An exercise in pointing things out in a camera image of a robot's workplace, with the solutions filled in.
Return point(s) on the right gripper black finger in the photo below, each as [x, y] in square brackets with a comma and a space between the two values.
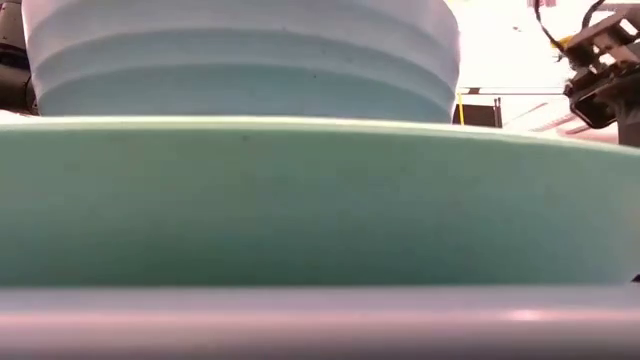
[630, 125]

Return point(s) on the teal round plate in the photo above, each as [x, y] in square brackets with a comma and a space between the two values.
[300, 210]

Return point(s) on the blue round bowl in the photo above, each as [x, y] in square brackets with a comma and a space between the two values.
[240, 65]

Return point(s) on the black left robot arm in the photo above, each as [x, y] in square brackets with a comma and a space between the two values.
[15, 85]

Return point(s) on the yellow tag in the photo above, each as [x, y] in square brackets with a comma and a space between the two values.
[562, 42]

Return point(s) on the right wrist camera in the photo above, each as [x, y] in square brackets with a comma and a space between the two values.
[592, 110]

